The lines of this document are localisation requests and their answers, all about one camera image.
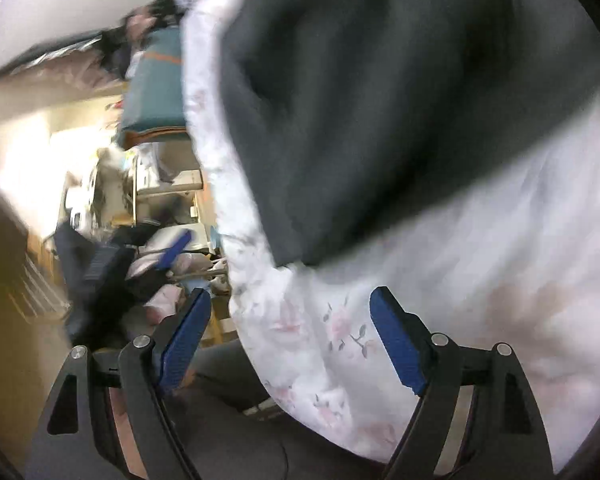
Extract pile of dark clothes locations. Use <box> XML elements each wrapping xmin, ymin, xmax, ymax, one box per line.
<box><xmin>100</xmin><ymin>0</ymin><xmax>187</xmax><ymax>81</ymax></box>

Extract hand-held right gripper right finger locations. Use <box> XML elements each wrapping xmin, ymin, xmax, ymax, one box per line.
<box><xmin>369</xmin><ymin>286</ymin><xmax>556</xmax><ymax>480</ymax></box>

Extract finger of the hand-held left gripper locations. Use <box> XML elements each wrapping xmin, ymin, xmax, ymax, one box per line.
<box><xmin>157</xmin><ymin>229</ymin><xmax>192</xmax><ymax>273</ymax></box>

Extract dark grey pants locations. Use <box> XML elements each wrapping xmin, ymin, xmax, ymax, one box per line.
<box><xmin>217</xmin><ymin>0</ymin><xmax>600</xmax><ymax>270</ymax></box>

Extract bed with floral sheet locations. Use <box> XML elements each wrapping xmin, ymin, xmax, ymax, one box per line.
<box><xmin>180</xmin><ymin>0</ymin><xmax>600</xmax><ymax>476</ymax></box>

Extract pink padded garment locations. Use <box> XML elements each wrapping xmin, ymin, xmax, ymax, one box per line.
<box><xmin>127</xmin><ymin>252</ymin><xmax>223</xmax><ymax>323</ymax></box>

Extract hanging pinkish curtain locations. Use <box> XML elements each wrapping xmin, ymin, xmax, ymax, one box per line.
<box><xmin>0</xmin><ymin>35</ymin><xmax>131</xmax><ymax>88</ymax></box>

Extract person's grey trouser leg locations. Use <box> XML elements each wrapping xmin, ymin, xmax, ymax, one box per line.
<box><xmin>180</xmin><ymin>337</ymin><xmax>386</xmax><ymax>480</ymax></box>

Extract teal bed end board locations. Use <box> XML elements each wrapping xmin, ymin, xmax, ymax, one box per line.
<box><xmin>117</xmin><ymin>25</ymin><xmax>190</xmax><ymax>152</ymax></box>

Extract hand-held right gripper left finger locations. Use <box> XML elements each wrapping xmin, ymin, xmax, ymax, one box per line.
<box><xmin>27</xmin><ymin>287</ymin><xmax>213</xmax><ymax>480</ymax></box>

